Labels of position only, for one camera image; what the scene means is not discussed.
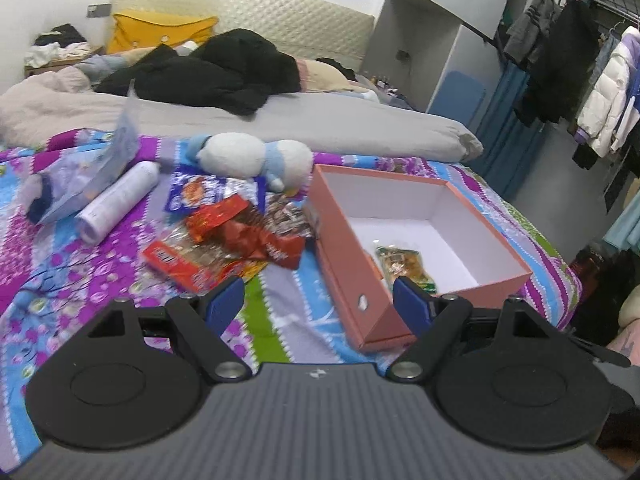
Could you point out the row of small bottles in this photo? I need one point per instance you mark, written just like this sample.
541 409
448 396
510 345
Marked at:
382 80

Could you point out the grey duvet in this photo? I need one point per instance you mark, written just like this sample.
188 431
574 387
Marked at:
325 120

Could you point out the blue board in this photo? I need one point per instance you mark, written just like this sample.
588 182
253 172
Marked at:
457 97

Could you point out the green snack packet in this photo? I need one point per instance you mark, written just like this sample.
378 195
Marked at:
402 262

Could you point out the yellow pillow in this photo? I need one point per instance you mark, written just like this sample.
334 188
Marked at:
150 30

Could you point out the blue snack packet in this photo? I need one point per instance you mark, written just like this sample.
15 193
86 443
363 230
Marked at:
192 192

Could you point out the clear plastic bag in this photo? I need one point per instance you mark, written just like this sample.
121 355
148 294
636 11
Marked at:
100 160

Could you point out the pink cardboard box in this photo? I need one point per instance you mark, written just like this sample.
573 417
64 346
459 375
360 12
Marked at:
336 260

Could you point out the pile of clothes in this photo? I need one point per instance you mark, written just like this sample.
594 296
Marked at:
55 50

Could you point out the grey wardrobe cabinet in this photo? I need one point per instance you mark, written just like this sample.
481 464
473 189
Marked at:
425 35

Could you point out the light teal garment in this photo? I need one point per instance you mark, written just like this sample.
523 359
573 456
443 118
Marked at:
622 230

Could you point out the light blue garment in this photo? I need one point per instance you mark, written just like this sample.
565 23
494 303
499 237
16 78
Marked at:
107 65

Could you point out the white puffer jacket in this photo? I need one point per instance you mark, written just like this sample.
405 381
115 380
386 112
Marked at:
607 95

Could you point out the small black garment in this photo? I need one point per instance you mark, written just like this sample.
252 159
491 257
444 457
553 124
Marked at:
337 66

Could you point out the grey striped hanging sweater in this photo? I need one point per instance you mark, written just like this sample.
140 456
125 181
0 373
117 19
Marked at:
525 25

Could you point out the black jacket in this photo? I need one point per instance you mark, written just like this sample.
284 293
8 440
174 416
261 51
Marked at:
225 70

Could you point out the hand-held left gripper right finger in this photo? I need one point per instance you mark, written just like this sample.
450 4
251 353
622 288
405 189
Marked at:
407 303

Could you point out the white and blue plush toy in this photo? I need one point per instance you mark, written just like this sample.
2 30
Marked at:
235 152

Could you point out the brown foil snack packet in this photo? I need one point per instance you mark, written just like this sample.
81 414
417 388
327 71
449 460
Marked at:
287 217

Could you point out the dark red snack packet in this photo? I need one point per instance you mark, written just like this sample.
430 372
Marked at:
270 247

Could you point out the pink and beige pillow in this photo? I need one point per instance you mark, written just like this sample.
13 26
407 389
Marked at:
320 75

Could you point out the cream padded headboard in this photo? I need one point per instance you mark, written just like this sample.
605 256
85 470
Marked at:
280 15

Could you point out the black hanging coat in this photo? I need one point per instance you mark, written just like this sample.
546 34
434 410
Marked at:
560 60

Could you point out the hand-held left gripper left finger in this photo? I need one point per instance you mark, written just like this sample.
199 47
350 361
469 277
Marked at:
227 301

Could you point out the clear orange snack packet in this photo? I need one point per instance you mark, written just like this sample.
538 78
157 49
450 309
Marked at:
170 260

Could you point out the white cylindrical bottle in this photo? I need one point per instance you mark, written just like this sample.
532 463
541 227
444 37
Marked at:
117 197

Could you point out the blue curtain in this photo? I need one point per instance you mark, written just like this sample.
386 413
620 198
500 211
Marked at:
510 125

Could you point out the wooden nightstand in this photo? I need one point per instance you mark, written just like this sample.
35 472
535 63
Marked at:
55 66

